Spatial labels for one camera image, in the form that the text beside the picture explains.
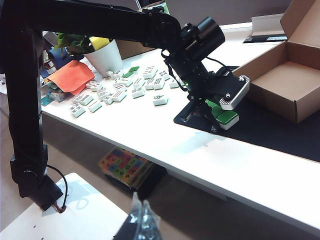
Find yellow sponge block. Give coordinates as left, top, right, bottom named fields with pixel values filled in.
left=88, top=36, right=111, bottom=51

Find green potted plant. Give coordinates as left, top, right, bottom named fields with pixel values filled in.
left=54, top=32, right=92, bottom=55

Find white open carton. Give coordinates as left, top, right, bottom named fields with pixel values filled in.
left=251, top=13, right=286, bottom=37

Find grey felt desk partition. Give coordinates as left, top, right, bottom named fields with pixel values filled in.
left=163, top=0, right=297, bottom=26

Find brown cardboard paper box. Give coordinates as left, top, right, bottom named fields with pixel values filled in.
left=231, top=0, right=320, bottom=125

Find dark blue bag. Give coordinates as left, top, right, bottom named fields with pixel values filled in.
left=39, top=47, right=86, bottom=78

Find orange cloth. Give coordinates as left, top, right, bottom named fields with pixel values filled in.
left=46, top=60, right=96, bottom=96

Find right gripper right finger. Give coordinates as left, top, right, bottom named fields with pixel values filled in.
left=142, top=199, right=161, bottom=240

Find white robot base platform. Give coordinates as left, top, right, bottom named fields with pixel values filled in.
left=0, top=172, right=131, bottom=240

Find black flat board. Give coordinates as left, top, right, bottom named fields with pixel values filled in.
left=242, top=35, right=288, bottom=44

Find brown closed cardboard carton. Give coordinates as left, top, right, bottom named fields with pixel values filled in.
left=116, top=38, right=161, bottom=61

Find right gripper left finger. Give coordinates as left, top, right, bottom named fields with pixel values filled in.
left=113, top=192, right=145, bottom=240

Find white plant pot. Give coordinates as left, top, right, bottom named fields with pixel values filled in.
left=84, top=38, right=124, bottom=77

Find black rectangular desk mat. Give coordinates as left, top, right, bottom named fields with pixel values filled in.
left=173, top=65, right=320, bottom=163

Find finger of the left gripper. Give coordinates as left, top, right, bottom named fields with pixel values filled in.
left=182, top=108, right=200, bottom=125
left=197, top=98, right=221, bottom=133

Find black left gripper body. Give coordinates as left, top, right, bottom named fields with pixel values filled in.
left=163, top=53, right=242, bottom=102

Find black storage box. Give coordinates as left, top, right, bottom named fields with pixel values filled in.
left=104, top=162, right=167, bottom=201

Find colourful box under table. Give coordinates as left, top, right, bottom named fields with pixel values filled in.
left=98, top=147, right=153, bottom=188

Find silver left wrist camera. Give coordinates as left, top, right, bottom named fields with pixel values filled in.
left=219, top=74, right=251, bottom=111

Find black arm base cable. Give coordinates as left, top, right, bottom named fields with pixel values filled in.
left=46, top=163, right=70, bottom=214

